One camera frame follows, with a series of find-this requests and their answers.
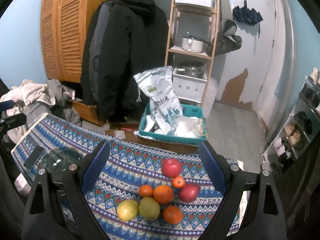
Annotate red apple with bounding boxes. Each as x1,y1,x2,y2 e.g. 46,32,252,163
178,183,201,203
161,158,182,178

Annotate yellow-green pear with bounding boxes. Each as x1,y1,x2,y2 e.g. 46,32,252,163
117,199,138,222
138,197,161,220

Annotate small tangerine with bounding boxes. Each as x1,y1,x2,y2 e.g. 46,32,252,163
171,176,185,189
138,185,153,198

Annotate large orange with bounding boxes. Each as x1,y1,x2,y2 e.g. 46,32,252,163
153,185,174,204
163,206,183,224

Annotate white fleece garment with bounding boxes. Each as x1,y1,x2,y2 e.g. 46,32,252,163
1,80,56,144

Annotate black smartphone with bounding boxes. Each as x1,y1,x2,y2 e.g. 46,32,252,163
24,146,44,170

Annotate dark glass fruit bowl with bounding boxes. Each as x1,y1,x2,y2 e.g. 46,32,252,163
37,146,82,173

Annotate grey clothing pile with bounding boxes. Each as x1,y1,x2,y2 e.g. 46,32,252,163
23,79,81,128

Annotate wooden drawer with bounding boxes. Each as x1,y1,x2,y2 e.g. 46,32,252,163
72,100,106,127

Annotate blue patterned tablecloth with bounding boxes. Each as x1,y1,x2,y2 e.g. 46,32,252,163
11,114,223,239

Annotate grey hanging jacket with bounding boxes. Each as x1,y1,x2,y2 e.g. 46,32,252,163
80,0,114,105

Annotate brown shoes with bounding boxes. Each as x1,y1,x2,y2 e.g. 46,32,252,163
284,122,305,150

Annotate shoe rack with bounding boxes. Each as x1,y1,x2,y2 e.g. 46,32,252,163
261,76,319,173

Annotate clear plastic bag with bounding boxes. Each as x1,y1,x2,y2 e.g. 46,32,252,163
173,116,203,138

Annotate teal plastic basket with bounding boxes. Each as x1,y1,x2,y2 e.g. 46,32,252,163
138,104,207,146

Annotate wooden louvered wardrobe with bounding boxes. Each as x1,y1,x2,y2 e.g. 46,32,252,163
40,0,104,83

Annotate white patterned crate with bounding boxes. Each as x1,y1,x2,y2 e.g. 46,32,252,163
172,68,207,103

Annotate white door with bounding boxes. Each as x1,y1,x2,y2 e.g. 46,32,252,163
213,0,277,111

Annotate black hanging coat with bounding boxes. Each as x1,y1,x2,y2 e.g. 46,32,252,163
98,0,169,123

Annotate steel pot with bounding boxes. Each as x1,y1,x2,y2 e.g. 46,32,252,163
176,61,204,79

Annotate white rice bag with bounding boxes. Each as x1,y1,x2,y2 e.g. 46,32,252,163
133,66,183,129

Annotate dark hanging bag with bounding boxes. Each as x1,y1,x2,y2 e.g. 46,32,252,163
215,19,242,56

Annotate wooden shelf rack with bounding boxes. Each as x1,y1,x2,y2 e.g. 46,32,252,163
165,0,220,107

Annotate dark blue folded umbrella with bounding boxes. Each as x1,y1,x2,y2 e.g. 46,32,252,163
232,3,264,37

